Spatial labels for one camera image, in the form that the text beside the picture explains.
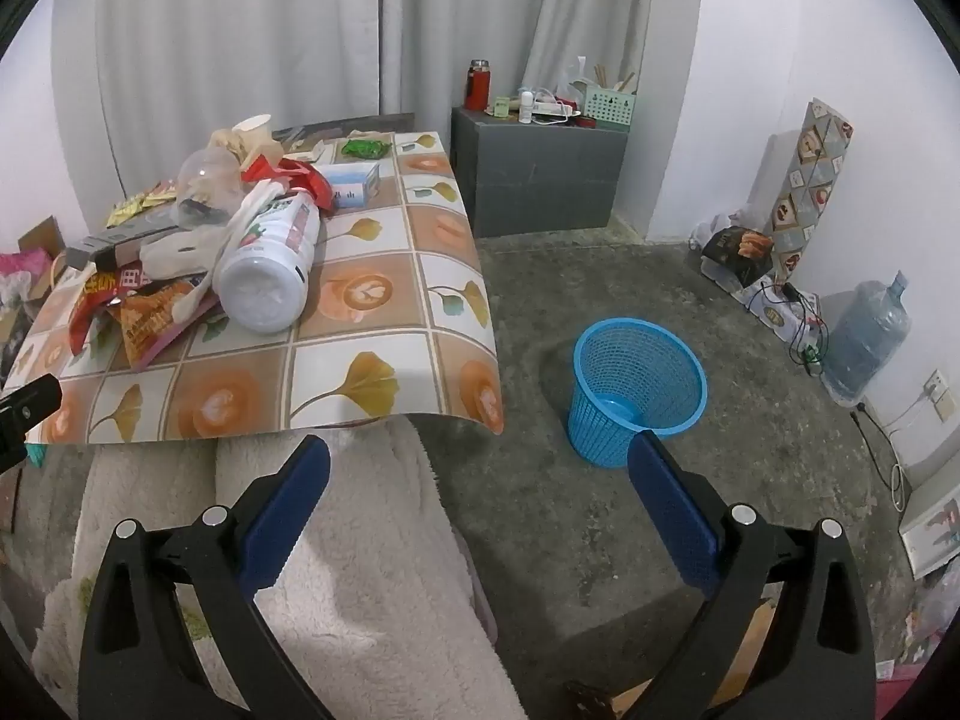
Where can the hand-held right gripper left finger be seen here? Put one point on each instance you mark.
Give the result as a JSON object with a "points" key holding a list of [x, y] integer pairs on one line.
{"points": [[289, 517]]}

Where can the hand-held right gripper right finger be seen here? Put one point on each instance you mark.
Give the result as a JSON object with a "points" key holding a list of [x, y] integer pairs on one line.
{"points": [[675, 517]]}

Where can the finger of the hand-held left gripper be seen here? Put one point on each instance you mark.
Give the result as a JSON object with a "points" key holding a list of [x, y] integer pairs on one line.
{"points": [[26, 409]]}

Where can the red snack bag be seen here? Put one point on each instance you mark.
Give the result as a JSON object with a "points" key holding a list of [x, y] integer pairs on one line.
{"points": [[94, 292]]}

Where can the blue plastic wastebasket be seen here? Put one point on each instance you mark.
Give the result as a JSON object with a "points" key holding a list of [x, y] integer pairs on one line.
{"points": [[637, 375]]}

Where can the pink and orange snack bag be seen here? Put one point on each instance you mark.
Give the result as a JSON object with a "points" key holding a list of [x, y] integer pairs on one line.
{"points": [[150, 322]]}

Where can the blue and white box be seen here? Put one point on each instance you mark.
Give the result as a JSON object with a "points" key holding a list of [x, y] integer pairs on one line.
{"points": [[349, 187]]}

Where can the white fleece blanket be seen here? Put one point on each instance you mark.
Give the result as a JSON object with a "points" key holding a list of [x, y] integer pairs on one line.
{"points": [[375, 577]]}

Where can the pink plastic bag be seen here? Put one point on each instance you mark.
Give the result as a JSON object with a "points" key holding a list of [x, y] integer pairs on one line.
{"points": [[22, 270]]}

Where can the cardboard box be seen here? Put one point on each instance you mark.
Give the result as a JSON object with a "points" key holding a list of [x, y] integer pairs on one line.
{"points": [[41, 236]]}

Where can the long grey box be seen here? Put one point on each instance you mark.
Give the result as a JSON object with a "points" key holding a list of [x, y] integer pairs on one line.
{"points": [[97, 247]]}

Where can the wooden board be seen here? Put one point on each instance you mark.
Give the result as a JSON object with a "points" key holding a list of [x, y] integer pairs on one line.
{"points": [[589, 701]]}

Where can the flat patterned box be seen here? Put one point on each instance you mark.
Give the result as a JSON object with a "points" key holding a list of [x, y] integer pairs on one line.
{"points": [[772, 315]]}

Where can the yellow snack packets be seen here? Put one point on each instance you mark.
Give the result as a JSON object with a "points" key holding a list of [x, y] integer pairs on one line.
{"points": [[131, 208]]}

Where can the large white plastic bottle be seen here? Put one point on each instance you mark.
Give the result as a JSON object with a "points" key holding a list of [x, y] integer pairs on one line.
{"points": [[262, 277]]}

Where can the blue water jug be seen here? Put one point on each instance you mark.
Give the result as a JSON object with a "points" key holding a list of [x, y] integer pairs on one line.
{"points": [[862, 345]]}

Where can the white water dispenser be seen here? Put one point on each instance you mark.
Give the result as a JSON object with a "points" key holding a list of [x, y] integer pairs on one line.
{"points": [[930, 525]]}

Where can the dark snack box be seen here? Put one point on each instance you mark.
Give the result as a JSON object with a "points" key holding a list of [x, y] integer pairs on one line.
{"points": [[735, 251]]}

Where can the white plastic bag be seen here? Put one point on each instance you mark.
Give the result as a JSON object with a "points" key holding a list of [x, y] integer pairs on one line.
{"points": [[574, 82], [705, 232]]}

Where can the clear plastic dome lid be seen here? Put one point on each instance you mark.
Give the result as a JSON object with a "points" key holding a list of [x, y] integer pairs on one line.
{"points": [[206, 180]]}

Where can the red snack wrapper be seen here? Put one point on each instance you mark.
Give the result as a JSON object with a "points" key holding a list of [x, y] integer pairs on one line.
{"points": [[292, 176]]}

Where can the tall patterned box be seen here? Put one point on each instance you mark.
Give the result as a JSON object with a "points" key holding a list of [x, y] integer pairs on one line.
{"points": [[806, 187]]}

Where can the white paper cup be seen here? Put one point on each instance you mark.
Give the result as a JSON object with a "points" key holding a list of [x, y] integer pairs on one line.
{"points": [[253, 131]]}

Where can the grey cabinet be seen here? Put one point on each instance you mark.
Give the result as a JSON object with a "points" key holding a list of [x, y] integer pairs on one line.
{"points": [[540, 180]]}

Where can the small green packet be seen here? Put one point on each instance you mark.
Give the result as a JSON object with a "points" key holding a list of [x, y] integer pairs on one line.
{"points": [[364, 148]]}

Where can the green plastic basket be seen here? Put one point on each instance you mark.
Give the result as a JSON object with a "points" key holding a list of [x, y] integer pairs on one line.
{"points": [[609, 109]]}

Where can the white power strip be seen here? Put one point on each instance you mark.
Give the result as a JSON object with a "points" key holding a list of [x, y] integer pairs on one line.
{"points": [[555, 109]]}

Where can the grey curtain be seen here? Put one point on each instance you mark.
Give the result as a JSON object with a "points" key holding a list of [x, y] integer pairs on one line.
{"points": [[225, 30]]}

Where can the small white bottle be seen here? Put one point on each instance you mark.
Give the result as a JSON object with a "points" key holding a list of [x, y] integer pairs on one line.
{"points": [[527, 106]]}

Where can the small green box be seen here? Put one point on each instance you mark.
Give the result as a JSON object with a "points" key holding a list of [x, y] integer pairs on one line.
{"points": [[501, 106]]}

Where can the wooden sticks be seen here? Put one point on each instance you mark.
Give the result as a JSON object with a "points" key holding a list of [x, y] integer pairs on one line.
{"points": [[604, 75]]}

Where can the red thermos bottle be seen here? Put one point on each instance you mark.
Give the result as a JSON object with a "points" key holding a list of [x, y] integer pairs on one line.
{"points": [[476, 90]]}

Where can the wall socket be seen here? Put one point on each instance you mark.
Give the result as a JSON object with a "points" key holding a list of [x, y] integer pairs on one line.
{"points": [[937, 394]]}

